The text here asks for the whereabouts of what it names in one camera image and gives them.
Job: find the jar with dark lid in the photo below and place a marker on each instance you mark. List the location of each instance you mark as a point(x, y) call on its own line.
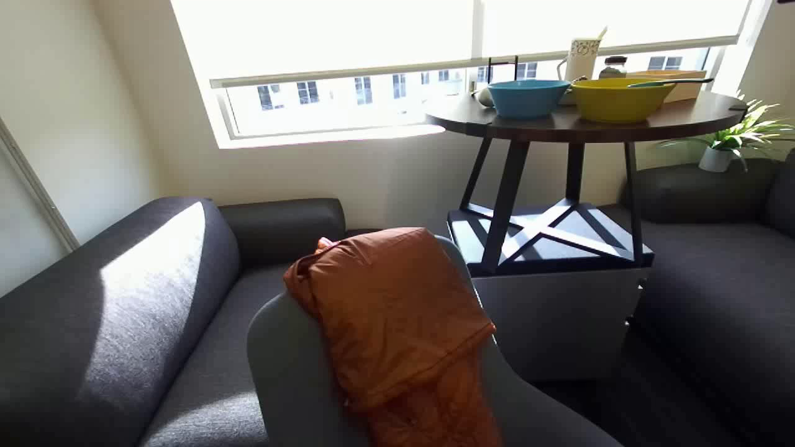
point(614, 69)

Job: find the black metal frame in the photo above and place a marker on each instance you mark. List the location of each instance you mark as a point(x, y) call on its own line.
point(503, 61)

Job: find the yellow bowl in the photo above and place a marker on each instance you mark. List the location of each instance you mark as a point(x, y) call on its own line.
point(616, 103)

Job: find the round dark wooden table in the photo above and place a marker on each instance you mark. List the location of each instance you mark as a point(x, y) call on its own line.
point(579, 126)

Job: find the blue bowl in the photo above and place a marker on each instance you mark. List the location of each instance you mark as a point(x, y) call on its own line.
point(527, 100)

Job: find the white roller blind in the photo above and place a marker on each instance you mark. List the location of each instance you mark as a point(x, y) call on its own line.
point(374, 33)

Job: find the dark grey long sofa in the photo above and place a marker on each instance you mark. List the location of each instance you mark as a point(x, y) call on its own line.
point(125, 331)

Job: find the orange jersey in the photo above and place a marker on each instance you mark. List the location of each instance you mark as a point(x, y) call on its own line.
point(388, 313)

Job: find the light wooden box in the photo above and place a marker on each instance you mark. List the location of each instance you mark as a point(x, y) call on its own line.
point(690, 90)

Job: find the green spoon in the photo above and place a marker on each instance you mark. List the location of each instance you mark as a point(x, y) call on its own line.
point(674, 82)

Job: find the dark grey corner sofa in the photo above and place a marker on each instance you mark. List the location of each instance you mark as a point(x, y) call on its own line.
point(712, 275)

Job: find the green potted plant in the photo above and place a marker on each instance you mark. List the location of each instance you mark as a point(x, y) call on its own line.
point(747, 133)

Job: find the white cabinet with dark cushion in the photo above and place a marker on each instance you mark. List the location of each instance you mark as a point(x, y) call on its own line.
point(562, 324)

